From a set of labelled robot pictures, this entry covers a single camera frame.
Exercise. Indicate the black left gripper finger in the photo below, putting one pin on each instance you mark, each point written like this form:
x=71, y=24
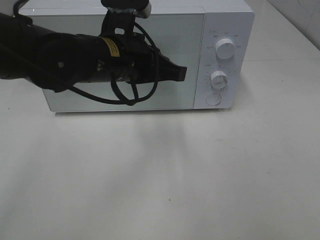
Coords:
x=169, y=71

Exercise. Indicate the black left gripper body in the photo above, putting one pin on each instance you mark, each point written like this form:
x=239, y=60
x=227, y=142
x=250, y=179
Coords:
x=136, y=63

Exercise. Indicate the white microwave door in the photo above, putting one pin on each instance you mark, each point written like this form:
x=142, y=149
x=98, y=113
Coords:
x=178, y=36

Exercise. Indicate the white timer knob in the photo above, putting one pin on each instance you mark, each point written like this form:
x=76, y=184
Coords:
x=218, y=79

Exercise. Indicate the white round door button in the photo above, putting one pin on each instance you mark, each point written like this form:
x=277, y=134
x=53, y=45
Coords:
x=214, y=99

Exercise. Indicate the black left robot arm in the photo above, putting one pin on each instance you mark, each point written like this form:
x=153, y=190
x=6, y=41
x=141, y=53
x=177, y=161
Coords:
x=58, y=61

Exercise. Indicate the white microwave oven body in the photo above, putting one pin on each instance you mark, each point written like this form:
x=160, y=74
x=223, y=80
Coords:
x=222, y=18

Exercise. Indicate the white upper power knob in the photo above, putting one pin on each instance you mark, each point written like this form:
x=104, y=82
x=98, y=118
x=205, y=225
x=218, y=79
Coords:
x=225, y=48

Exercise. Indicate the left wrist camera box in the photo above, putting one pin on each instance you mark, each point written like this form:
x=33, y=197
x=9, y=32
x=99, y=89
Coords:
x=125, y=10

